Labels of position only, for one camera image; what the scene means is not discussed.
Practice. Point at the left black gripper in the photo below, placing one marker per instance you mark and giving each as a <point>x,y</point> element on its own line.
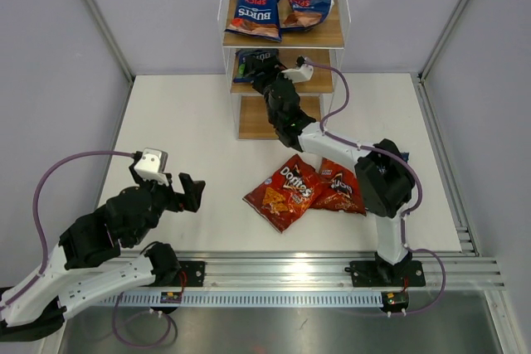
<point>191,200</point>

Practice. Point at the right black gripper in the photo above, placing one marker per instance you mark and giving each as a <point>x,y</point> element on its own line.
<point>265,66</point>

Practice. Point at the Burts sea salt vinegar bag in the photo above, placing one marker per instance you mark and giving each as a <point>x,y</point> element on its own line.
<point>245,58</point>

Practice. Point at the Burts spicy chilli bag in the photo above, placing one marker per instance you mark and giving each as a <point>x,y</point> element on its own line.
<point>306,14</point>
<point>256,18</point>

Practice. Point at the Kettle sea salt vinegar bag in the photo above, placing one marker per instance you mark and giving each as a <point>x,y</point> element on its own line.
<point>405,156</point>

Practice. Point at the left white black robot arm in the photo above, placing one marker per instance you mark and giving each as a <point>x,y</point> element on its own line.
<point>72,280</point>

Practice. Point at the large red Doritos bag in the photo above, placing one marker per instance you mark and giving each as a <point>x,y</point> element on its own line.
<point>287,194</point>

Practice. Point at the small red Doritos bag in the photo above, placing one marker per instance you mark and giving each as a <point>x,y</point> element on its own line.
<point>342,192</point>

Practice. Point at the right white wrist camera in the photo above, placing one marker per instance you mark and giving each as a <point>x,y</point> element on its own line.
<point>302,72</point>

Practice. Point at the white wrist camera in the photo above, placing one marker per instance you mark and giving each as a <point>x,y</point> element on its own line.
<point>302,72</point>
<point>150,167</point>

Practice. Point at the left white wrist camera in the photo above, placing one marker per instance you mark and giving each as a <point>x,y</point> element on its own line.
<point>150,167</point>

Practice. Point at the white slotted cable duct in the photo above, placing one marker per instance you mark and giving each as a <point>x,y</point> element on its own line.
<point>228,299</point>

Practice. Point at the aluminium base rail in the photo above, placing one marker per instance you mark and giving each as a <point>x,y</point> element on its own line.
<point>319,271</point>

